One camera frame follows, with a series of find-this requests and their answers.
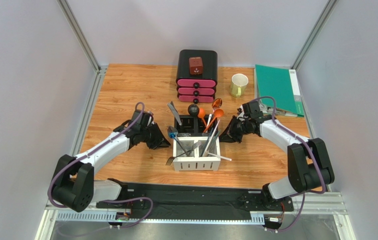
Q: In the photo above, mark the small white plastic spoon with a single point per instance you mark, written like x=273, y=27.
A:
x=209, y=119

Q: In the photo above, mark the white plastic chopstick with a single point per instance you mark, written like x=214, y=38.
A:
x=219, y=156

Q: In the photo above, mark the black pink drawer cabinet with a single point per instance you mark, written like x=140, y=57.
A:
x=197, y=88

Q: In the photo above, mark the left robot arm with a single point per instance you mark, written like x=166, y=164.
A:
x=73, y=185

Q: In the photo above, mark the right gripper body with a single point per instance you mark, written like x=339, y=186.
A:
x=235, y=128

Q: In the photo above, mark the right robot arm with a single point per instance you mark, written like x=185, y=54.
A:
x=308, y=161

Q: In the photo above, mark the black utensil caddy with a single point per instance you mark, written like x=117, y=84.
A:
x=192, y=127

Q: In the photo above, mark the black plastic fork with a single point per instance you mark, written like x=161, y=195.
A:
x=171, y=159

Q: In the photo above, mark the white orange chopstick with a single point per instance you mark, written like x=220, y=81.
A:
x=212, y=133

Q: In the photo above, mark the silver metal chopstick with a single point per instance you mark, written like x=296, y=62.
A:
x=207, y=146

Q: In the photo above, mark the steel spoon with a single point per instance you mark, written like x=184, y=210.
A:
x=216, y=104

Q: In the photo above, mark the teal chopstick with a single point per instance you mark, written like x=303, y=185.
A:
x=212, y=142

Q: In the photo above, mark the black ladle spoon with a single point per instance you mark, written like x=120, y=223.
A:
x=193, y=110

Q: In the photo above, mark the pale yellow mug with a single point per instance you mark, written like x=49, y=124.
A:
x=238, y=85

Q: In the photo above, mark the steel fork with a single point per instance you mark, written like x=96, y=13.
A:
x=173, y=133

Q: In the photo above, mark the green folder binder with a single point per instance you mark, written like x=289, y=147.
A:
x=282, y=85

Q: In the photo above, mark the white slotted utensil caddy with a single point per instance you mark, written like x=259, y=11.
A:
x=195, y=162

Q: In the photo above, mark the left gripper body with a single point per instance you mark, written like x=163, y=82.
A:
x=145, y=132

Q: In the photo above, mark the brown cube box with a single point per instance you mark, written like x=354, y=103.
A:
x=196, y=65

